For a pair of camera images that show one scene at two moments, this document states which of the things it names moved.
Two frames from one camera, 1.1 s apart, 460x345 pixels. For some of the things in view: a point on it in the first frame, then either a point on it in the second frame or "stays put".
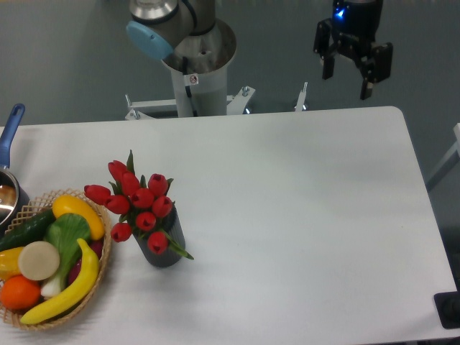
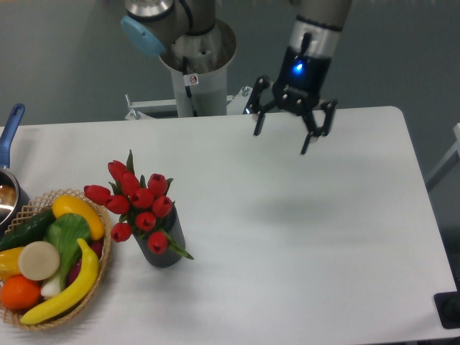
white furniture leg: [449, 162] stays put
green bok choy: [64, 232] stays put
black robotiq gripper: [356, 24] → [296, 90]
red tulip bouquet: [143, 207] stays put
